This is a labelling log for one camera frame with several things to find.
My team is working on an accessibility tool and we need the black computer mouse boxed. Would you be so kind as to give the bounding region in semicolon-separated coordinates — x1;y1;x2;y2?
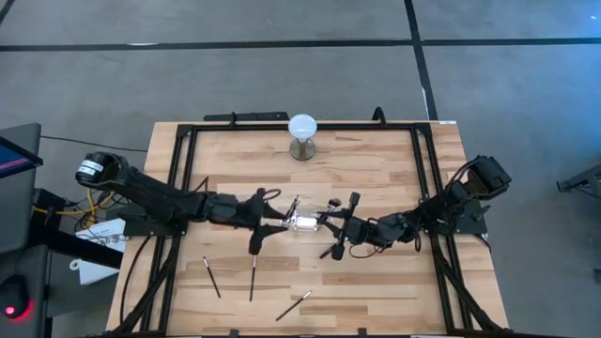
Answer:
0;276;30;321

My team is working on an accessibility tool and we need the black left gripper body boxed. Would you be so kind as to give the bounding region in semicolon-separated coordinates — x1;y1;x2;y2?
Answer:
237;187;274;256

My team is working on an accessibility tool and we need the white paper sheet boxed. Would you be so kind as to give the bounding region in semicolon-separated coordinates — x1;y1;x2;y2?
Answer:
69;255;121;286
74;218;128;254

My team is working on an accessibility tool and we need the white globe lamp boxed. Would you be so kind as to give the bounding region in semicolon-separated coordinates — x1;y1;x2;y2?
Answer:
286;114;319;162

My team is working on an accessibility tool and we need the black computer monitor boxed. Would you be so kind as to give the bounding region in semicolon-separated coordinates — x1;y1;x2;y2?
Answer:
0;134;44;180

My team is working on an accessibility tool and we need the thin black floor cable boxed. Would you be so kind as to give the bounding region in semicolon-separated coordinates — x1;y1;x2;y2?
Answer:
39;134;149;154

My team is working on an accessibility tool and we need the clear acrylic brush organizer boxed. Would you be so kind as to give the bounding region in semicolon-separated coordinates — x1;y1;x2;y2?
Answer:
277;206;328;235

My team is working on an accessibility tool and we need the black cable bundle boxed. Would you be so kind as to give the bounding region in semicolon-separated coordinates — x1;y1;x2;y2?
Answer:
44;187;123;222

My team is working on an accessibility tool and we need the black aluminium table frame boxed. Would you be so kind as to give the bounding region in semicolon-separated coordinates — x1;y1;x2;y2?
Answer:
100;120;511;338

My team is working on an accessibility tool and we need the yellow cable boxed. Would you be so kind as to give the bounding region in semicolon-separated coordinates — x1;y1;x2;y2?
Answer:
33;187;116;226

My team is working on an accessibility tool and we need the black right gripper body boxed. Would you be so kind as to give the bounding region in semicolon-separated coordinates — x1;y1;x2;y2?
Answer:
331;191;410;262

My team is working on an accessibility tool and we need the grey metal stand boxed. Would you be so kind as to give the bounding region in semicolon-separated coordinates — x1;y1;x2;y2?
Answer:
556;163;601;198

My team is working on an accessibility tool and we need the black flat mounting bar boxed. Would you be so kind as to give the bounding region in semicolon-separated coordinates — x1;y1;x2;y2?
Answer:
203;111;290;122

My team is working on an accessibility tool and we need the small round black makeup brush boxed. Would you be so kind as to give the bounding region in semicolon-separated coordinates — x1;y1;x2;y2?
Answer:
326;197;344;220

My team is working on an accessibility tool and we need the dark computer desk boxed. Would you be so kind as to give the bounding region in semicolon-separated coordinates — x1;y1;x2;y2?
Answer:
0;122;124;338

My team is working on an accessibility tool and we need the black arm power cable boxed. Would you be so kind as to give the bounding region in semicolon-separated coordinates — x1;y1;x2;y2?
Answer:
119;234;154;325

